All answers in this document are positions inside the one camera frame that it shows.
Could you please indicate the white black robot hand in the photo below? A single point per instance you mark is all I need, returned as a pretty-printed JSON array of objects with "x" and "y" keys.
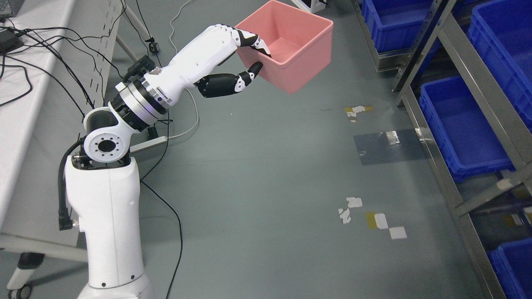
[{"x": 193, "y": 64}]

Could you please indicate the pink plastic storage box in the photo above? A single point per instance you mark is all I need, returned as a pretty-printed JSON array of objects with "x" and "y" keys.
[{"x": 299, "y": 43}]

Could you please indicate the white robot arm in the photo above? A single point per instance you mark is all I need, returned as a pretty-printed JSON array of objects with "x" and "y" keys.
[{"x": 102, "y": 185}]

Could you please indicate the blue shelf bin top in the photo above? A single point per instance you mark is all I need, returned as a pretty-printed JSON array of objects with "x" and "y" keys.
[{"x": 394, "y": 24}]

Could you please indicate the blue shelf bin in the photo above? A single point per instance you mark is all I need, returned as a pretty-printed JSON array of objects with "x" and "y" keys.
[
  {"x": 464, "y": 137},
  {"x": 394, "y": 24}
]

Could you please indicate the steel shelf rack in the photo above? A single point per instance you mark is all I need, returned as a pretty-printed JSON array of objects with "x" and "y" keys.
[{"x": 464, "y": 78}]

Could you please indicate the blue shelf bin middle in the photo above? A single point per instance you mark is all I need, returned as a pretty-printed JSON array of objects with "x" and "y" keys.
[{"x": 464, "y": 137}]

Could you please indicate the white desk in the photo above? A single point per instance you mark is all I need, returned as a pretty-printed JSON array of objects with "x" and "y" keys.
[{"x": 43, "y": 104}]

